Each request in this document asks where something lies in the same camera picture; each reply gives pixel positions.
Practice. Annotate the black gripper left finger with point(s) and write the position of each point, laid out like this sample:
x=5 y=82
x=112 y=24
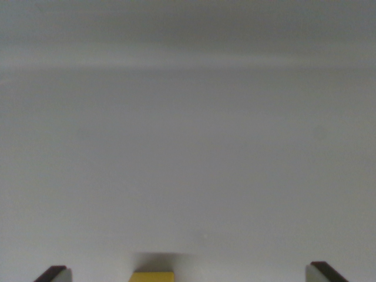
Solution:
x=55 y=274

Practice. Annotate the grey plastic bin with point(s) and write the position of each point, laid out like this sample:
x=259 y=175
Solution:
x=188 y=132

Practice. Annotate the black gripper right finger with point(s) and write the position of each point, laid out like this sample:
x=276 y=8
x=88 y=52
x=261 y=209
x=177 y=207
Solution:
x=320 y=274

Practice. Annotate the yellow cube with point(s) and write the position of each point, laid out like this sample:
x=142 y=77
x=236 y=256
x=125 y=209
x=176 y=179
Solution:
x=152 y=277

